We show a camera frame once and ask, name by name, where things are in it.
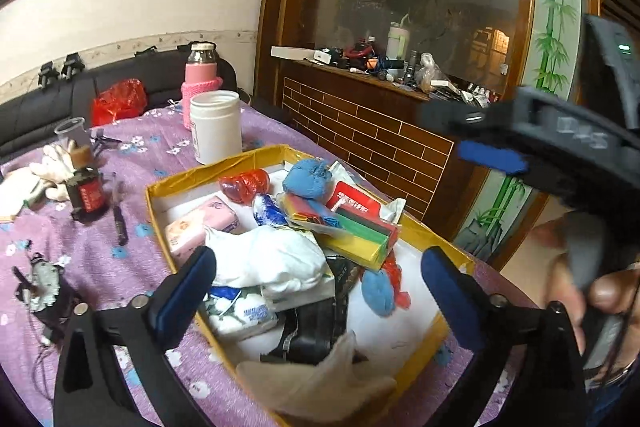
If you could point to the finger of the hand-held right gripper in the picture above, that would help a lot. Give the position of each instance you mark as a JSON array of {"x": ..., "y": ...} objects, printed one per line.
[
  {"x": 470, "y": 117},
  {"x": 492, "y": 156}
]

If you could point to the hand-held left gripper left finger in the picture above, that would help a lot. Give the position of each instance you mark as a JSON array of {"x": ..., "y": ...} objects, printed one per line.
[{"x": 185, "y": 292}]

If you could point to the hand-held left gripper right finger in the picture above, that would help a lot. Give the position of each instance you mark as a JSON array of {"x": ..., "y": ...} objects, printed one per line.
[{"x": 447, "y": 297}]

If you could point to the small red plastic wrapper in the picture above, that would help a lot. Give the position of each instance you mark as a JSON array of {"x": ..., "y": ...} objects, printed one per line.
[
  {"x": 245, "y": 187},
  {"x": 402, "y": 297}
]

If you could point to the yellow cardboard box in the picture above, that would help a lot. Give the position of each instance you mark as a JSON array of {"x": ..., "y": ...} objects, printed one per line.
[{"x": 417, "y": 332}]

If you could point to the blue floral tissue pack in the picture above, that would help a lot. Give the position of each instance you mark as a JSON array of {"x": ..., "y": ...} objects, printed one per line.
[{"x": 245, "y": 314}]

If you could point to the blue sock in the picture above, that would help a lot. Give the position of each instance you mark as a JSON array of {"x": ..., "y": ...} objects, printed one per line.
[
  {"x": 307, "y": 179},
  {"x": 377, "y": 294}
]

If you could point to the pink tissue pack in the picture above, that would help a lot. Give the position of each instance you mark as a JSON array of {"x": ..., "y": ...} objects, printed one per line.
[{"x": 200, "y": 222}]

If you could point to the white sock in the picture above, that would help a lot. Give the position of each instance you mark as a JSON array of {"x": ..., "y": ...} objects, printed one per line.
[{"x": 270, "y": 257}]

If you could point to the bag of yellow green sheets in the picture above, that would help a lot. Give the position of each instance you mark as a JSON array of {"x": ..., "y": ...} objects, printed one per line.
[{"x": 360, "y": 242}]

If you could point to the blue white plastic bag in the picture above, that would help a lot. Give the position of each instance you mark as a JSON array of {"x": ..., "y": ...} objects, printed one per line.
[{"x": 267, "y": 209}]

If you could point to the black foil packet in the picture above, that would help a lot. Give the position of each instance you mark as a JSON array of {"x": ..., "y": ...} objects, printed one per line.
[{"x": 310, "y": 332}]

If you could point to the white pack red label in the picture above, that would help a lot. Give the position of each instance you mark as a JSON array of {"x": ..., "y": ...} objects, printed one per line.
[{"x": 352, "y": 202}]

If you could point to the person's right forearm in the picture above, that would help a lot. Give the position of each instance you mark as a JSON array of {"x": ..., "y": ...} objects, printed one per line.
[{"x": 620, "y": 402}]

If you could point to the person's right hand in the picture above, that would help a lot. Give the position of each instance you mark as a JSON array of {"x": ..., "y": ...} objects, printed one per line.
[{"x": 560, "y": 267}]

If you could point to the assorted counter clutter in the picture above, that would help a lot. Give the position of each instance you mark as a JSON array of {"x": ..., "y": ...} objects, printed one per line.
[{"x": 440, "y": 82}]

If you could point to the purple floral tablecloth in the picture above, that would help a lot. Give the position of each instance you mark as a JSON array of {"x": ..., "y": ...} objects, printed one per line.
[{"x": 100, "y": 257}]

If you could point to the white kettle bottle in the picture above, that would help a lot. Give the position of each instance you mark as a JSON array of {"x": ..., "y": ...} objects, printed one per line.
[{"x": 398, "y": 42}]

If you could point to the brick-pattern wooden counter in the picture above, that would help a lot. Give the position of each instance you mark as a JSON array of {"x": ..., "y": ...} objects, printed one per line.
[{"x": 360, "y": 127}]

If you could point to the black bottle red label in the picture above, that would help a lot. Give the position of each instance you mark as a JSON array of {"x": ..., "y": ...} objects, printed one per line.
[{"x": 87, "y": 197}]

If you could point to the grey electric motor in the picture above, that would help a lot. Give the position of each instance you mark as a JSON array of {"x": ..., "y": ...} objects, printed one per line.
[{"x": 42, "y": 282}]

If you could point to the white plastic jar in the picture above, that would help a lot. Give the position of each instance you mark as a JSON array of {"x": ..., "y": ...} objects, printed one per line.
[{"x": 216, "y": 127}]

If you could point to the white glove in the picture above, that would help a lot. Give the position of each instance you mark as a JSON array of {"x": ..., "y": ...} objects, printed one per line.
[{"x": 50, "y": 172}]

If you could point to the white flat box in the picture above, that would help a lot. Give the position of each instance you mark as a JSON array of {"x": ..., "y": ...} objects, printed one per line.
[{"x": 295, "y": 53}]

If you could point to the clear plastic cup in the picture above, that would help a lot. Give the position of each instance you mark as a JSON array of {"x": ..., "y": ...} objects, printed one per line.
[{"x": 70, "y": 134}]

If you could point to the pink knit-sleeved bottle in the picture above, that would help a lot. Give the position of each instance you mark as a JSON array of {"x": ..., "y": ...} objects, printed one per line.
[{"x": 201, "y": 92}]

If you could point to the large red plastic bag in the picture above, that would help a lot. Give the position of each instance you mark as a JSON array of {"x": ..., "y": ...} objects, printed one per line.
[{"x": 120, "y": 102}]

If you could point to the black backpack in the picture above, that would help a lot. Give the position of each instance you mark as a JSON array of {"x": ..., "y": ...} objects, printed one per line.
[{"x": 229, "y": 74}]

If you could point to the black leather sofa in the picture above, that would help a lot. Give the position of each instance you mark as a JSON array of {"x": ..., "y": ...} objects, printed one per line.
[{"x": 30, "y": 117}]

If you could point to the black clamp-shaped device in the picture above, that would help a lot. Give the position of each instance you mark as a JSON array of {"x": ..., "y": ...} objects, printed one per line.
[
  {"x": 73, "y": 67},
  {"x": 48, "y": 74}
]

